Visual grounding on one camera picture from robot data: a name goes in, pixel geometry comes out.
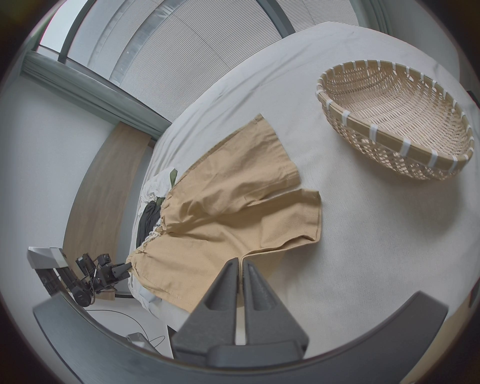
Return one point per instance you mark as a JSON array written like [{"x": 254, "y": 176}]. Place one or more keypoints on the round woven basket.
[{"x": 393, "y": 108}]

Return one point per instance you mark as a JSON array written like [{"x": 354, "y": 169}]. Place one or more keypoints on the black garment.
[{"x": 148, "y": 225}]

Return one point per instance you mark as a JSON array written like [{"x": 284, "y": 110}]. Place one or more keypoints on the white garment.
[{"x": 155, "y": 187}]

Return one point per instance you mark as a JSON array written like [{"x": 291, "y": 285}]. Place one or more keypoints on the window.
[{"x": 187, "y": 45}]

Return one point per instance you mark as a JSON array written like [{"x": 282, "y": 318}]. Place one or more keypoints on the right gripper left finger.
[{"x": 210, "y": 322}]

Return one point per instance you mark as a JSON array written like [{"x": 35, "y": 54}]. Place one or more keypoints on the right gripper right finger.
[{"x": 270, "y": 322}]

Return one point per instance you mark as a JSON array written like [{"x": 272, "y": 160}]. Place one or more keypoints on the green garment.
[{"x": 173, "y": 177}]

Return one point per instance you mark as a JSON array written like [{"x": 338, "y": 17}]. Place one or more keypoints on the bed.
[{"x": 356, "y": 232}]

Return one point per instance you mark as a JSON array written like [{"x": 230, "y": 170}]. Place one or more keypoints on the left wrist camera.
[{"x": 104, "y": 260}]

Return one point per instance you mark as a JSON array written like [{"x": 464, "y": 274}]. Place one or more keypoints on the tan shorts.
[{"x": 225, "y": 210}]

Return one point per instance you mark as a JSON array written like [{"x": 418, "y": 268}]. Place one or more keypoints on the pale blue garment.
[{"x": 140, "y": 296}]

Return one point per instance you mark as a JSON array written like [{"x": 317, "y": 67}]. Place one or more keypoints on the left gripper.
[{"x": 112, "y": 273}]

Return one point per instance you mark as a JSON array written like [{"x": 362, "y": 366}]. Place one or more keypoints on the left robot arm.
[{"x": 45, "y": 258}]

